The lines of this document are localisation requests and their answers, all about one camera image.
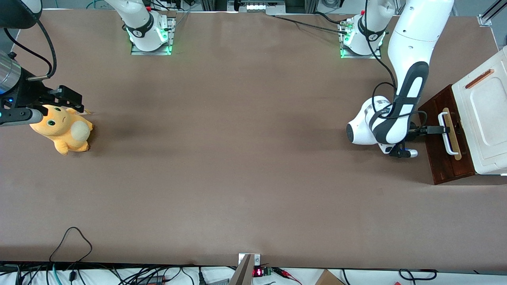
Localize brown cardboard box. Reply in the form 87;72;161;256
315;269;346;285

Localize black coiled cable below table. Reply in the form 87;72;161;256
399;268;438;281

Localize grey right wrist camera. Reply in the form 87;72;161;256
0;108;44;127

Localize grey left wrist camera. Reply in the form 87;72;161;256
388;146;419;159

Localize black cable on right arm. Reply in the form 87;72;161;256
3;18;58;82

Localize long black cable behind bases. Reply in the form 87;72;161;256
273;14;349;34

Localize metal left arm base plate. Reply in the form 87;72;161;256
339;19;383;60

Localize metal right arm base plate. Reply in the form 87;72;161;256
130;16;177;56

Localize orange plush toy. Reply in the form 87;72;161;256
30;104;94;156

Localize silver bracket with grey beam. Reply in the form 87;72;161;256
228;253;261;285

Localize aluminium frame profile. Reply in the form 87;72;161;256
477;0;507;27

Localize plain dark wooden drawer front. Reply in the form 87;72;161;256
418;95;456;185

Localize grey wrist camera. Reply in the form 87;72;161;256
0;108;44;127
388;146;419;159

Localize dark wooden drawer cabinet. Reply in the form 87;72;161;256
418;84;476;185

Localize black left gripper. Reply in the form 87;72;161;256
408;123;451;143

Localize light wooden handle plate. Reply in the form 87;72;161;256
442;108;462;160

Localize orange strip on white box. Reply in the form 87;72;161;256
465;69;495;89

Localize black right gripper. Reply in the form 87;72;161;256
0;68;85;115

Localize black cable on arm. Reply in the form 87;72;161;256
363;0;429;132
3;18;58;82

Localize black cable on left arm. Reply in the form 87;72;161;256
363;0;429;132

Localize red clip leads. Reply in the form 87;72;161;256
273;267;303;284

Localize white metal drawer handle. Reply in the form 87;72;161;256
438;112;456;155

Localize white light bar device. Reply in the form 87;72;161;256
227;0;286;15

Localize black looped cable on table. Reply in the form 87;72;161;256
49;226;93;264

